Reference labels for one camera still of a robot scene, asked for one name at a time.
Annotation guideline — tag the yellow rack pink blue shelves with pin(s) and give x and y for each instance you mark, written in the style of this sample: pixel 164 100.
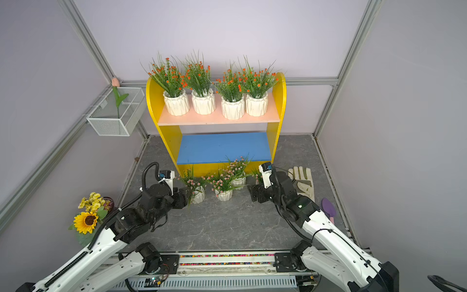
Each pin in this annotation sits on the yellow rack pink blue shelves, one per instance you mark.
pixel 206 153

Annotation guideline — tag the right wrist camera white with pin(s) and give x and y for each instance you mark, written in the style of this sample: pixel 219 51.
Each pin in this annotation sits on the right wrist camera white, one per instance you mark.
pixel 265 170

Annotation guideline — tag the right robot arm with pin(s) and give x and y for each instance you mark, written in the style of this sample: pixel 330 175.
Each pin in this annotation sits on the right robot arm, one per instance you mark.
pixel 324 248

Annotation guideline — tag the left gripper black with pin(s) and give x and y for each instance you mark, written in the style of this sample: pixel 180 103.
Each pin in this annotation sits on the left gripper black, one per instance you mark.
pixel 181 198

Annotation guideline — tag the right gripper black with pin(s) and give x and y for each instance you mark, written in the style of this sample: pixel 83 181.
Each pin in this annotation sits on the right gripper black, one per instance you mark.
pixel 253 193

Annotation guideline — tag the yellow sunflower bouquet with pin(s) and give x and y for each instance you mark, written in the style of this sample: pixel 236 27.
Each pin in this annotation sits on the yellow sunflower bouquet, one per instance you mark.
pixel 93 211

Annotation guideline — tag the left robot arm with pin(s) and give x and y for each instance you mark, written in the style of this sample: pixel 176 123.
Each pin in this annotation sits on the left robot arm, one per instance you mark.
pixel 119 229

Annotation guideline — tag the pink plant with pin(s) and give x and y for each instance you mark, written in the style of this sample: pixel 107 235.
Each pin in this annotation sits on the pink plant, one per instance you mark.
pixel 237 170
pixel 195 184
pixel 222 184
pixel 257 176

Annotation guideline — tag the white mesh hanging basket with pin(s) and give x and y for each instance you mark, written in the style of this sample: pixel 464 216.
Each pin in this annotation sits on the white mesh hanging basket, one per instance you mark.
pixel 103 118

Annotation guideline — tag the beige gardening glove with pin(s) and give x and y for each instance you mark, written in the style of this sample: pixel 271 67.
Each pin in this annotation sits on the beige gardening glove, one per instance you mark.
pixel 302 181

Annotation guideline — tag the pink artificial tulip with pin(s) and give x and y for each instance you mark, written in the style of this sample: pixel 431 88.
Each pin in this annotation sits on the pink artificial tulip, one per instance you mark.
pixel 119 98

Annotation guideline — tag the orange plant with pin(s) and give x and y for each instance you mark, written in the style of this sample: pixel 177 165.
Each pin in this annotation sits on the orange plant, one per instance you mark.
pixel 166 73
pixel 255 84
pixel 199 81
pixel 229 87

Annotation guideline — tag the purple garden trowel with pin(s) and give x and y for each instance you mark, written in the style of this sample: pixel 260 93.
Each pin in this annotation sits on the purple garden trowel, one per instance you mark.
pixel 328 209

